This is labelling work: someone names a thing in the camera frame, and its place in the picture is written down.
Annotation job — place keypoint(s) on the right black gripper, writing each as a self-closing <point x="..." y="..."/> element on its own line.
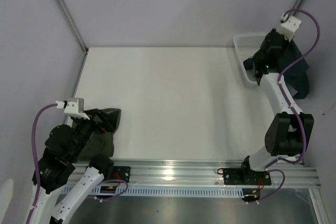
<point x="286" y="43"/>

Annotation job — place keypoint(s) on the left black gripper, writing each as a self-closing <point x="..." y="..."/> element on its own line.
<point x="108" y="124"/>

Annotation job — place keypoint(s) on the dark teal shorts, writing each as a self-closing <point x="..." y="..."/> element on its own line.
<point x="295" y="76"/>

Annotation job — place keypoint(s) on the olive green shorts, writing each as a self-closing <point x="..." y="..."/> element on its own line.
<point x="99" y="144"/>

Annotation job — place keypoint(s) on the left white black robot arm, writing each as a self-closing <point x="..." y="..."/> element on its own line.
<point x="63" y="148"/>

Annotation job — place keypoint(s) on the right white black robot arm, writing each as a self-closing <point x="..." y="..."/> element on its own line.
<point x="287" y="137"/>

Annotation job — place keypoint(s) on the white perforated plastic basket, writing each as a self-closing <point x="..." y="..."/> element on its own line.
<point x="246" y="45"/>

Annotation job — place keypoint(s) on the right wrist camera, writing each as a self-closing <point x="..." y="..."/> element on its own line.
<point x="289" y="27"/>

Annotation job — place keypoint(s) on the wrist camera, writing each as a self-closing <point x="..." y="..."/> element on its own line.
<point x="75" y="109"/>
<point x="289" y="27"/>

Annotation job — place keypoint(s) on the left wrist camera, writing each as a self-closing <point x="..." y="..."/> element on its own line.
<point x="75" y="109"/>

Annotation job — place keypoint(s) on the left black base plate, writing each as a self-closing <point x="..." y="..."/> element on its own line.
<point x="121" y="173"/>

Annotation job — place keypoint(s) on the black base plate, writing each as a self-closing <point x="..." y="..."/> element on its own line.
<point x="121" y="173"/>
<point x="238" y="176"/>

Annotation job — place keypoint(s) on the aluminium mounting rail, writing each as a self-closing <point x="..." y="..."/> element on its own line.
<point x="204" y="173"/>

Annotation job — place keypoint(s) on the slotted grey cable duct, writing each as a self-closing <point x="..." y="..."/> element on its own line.
<point x="165" y="191"/>

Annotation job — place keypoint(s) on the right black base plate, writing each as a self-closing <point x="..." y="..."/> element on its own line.
<point x="238" y="176"/>

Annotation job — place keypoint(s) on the left aluminium frame post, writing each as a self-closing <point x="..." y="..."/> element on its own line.
<point x="71" y="24"/>

